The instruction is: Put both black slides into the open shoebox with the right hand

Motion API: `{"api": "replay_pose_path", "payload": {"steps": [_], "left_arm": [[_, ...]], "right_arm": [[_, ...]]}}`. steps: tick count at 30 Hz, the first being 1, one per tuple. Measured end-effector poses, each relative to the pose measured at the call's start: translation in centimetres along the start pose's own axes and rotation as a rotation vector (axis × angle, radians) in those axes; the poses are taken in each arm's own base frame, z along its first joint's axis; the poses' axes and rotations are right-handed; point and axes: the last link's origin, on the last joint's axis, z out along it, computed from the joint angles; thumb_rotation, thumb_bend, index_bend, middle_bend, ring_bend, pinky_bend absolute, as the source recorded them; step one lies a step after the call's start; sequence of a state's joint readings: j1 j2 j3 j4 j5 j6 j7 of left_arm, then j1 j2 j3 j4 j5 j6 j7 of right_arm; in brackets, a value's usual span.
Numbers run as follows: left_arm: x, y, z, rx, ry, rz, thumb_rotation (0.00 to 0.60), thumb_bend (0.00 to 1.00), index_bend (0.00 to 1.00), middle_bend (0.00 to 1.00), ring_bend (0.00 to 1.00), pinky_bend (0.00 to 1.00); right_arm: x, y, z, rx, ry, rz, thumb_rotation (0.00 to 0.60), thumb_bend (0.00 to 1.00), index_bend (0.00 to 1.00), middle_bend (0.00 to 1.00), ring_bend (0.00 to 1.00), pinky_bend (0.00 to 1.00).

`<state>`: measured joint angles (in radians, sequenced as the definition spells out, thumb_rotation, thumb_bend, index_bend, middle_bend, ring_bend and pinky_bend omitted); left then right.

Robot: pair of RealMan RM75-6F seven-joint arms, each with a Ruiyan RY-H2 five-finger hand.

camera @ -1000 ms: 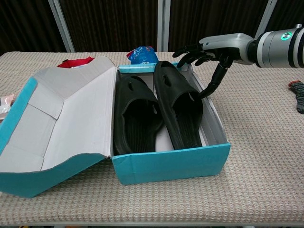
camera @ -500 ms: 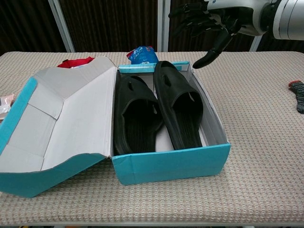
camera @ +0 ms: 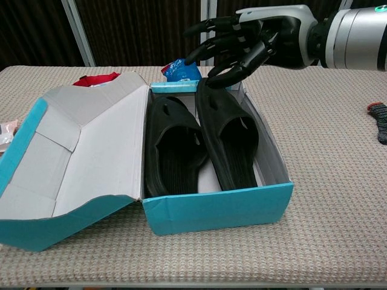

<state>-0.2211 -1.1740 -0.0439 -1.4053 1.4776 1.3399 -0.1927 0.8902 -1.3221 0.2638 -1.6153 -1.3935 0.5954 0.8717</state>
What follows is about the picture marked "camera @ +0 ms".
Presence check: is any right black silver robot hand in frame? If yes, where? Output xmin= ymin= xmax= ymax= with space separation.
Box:
xmin=183 ymin=4 xmax=320 ymax=89

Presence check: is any black rubber slipper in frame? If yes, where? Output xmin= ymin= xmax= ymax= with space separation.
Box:
xmin=195 ymin=77 xmax=261 ymax=192
xmin=145 ymin=95 xmax=209 ymax=198

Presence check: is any teal white cardboard shoe box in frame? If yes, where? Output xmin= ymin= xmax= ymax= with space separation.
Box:
xmin=0 ymin=71 xmax=294 ymax=252

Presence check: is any blue snack bag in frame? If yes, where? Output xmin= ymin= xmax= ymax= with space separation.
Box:
xmin=160 ymin=57 xmax=202 ymax=82

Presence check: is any grey striped work glove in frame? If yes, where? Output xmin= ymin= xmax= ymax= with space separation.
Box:
xmin=366 ymin=101 xmax=387 ymax=144

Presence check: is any beige woven tablecloth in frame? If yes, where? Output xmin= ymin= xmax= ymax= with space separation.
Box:
xmin=0 ymin=65 xmax=387 ymax=286

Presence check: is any pink white plastic packet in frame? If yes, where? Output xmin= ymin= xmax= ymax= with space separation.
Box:
xmin=0 ymin=119 xmax=19 ymax=156

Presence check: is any grey metal partition post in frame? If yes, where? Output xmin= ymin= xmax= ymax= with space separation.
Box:
xmin=200 ymin=0 xmax=218 ymax=66
xmin=61 ymin=0 xmax=96 ymax=67

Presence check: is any red lanyard strap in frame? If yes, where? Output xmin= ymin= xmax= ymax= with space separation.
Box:
xmin=72 ymin=71 xmax=119 ymax=88

